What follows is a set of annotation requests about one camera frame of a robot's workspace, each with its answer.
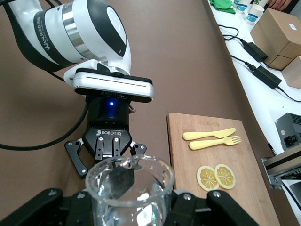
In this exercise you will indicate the yellow plastic knife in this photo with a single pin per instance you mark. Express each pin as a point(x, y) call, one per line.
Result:
point(202, 135)

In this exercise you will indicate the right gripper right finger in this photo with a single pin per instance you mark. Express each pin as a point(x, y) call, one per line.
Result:
point(223, 212)

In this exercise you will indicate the aluminium frame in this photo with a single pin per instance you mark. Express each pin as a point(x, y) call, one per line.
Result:
point(282, 169)

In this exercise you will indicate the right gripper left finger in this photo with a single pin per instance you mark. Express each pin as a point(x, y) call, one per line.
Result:
point(35, 209)

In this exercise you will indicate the white side table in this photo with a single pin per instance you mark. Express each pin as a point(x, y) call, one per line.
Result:
point(258, 99)

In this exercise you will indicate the large cardboard box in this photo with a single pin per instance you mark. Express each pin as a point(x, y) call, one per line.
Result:
point(272, 33)

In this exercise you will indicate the flat cardboard box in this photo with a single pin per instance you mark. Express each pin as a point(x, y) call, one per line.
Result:
point(279, 62)

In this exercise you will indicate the yellow plastic fork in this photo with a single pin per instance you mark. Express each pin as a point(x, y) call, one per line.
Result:
point(207, 144)

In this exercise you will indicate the lemon slice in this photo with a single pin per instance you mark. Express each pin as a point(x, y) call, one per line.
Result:
point(208, 179)
point(225, 176)

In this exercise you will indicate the wooden cutting board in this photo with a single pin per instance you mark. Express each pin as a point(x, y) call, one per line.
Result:
point(188, 160)

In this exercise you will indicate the green cloth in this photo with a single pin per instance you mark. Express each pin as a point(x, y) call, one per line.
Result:
point(222, 5)

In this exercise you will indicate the white green tumbler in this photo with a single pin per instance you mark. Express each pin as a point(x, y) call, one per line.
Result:
point(259, 2)

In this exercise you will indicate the bystander bare hand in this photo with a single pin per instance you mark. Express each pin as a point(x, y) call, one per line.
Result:
point(277, 4)

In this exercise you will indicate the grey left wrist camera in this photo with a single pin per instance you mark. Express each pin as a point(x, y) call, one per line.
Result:
point(113, 87)

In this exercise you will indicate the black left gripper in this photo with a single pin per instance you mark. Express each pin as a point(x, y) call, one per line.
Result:
point(108, 117)

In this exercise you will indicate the clear glass beaker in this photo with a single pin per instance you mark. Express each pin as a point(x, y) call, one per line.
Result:
point(131, 209)

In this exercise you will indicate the grey power supply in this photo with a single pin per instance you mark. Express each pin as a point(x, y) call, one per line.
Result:
point(290, 131)

